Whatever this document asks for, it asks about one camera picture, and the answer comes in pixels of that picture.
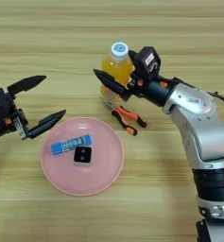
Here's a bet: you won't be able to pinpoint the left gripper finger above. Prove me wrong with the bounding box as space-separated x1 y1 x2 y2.
17 109 67 140
7 75 47 97

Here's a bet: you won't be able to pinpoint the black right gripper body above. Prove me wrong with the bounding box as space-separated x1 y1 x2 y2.
122 74 183 108

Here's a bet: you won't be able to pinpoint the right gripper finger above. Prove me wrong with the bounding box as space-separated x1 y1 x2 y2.
128 49 140 64
93 68 130 98

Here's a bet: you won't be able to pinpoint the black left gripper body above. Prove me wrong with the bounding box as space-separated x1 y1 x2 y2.
0 108 25 142

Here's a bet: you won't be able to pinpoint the orange juice bottle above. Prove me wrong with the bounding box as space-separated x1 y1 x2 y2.
99 42 136 105

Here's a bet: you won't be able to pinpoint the blue glue stick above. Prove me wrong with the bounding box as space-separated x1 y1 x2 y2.
50 133 93 156

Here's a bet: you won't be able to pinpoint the orange black pliers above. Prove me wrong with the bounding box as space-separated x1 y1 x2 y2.
99 95 148 137

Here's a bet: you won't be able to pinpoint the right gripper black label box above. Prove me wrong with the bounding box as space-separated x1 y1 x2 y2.
135 45 162 81

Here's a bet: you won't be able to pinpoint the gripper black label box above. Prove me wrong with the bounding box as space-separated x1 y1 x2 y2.
135 45 162 81
0 88 15 120

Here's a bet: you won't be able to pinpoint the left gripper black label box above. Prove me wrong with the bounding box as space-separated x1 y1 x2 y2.
0 88 15 120

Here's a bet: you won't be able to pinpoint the small black square cube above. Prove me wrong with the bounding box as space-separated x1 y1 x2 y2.
73 146 93 167

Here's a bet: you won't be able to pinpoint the pink round plate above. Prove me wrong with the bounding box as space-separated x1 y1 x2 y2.
40 116 126 197

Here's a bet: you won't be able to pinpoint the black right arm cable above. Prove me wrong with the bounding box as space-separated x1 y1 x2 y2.
179 78 224 109

